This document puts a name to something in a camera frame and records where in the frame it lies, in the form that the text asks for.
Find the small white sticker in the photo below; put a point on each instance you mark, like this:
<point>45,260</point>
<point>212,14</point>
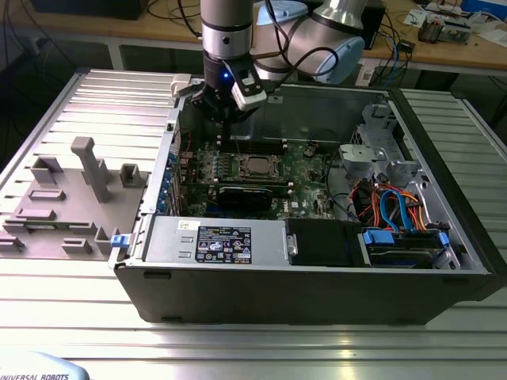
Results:
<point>185,225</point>

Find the silver metal drive cage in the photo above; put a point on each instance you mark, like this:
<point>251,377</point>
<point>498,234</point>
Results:
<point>358,156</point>

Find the black monitor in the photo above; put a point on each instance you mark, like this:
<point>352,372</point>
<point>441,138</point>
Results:
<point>79,8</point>

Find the blue plastic case latch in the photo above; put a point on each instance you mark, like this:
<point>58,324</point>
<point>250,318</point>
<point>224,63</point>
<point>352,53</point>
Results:
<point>120,241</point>

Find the grey metal device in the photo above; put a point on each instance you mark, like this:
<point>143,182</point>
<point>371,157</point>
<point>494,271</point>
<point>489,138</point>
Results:
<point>455,33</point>

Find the black label sticker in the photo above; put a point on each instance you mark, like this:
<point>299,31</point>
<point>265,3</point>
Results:
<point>223,245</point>

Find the wooden desk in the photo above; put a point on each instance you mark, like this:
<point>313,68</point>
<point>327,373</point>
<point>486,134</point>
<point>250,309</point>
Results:
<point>119,29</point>

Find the black graphics card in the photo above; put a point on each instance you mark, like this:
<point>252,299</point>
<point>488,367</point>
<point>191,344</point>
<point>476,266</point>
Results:
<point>245,198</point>

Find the small black box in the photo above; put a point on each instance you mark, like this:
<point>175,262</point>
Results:
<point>406,45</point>

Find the metal locking lever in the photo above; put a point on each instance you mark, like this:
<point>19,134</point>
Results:
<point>257,175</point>
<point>238,145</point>

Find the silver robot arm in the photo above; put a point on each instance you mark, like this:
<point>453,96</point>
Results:
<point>226,23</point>

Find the hard disk in blue carrier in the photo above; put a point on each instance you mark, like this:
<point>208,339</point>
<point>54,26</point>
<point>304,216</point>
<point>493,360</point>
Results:
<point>378,237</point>

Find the CPU socket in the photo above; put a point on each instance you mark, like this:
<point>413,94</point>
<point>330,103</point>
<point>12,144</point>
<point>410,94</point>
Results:
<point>239,171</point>

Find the black PC case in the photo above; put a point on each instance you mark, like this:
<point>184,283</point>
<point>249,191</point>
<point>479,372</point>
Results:
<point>277,297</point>

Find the grey plastic case latch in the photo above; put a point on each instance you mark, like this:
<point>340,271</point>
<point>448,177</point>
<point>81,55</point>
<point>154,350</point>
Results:
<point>180,83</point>

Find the blue box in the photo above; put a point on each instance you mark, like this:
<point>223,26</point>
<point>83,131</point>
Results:
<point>483,4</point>

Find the silver CPU chip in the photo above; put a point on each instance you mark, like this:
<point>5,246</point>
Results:
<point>259,164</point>

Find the grey power supply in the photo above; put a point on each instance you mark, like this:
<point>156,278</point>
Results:
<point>170,241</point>

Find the green RAM stick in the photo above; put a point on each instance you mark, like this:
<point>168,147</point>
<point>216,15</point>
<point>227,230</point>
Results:
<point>43,226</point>

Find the black computer box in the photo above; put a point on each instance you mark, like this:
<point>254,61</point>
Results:
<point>376,20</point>

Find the green motherboard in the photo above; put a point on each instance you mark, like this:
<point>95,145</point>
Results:
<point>309,186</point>

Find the black RAM slot white clips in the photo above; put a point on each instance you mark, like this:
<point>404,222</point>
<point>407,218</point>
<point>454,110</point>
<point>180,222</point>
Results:
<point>261,145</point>
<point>261,138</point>

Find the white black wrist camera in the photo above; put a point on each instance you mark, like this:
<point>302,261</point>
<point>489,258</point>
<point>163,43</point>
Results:
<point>247,93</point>

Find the white printed paper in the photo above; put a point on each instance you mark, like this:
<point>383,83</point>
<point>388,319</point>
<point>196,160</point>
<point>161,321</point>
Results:
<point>416,17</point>

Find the grey parts rack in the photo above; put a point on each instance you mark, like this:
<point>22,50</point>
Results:
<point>79,213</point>

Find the CPU cooler heatsink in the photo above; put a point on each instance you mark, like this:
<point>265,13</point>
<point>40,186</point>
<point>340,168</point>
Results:
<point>429,31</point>

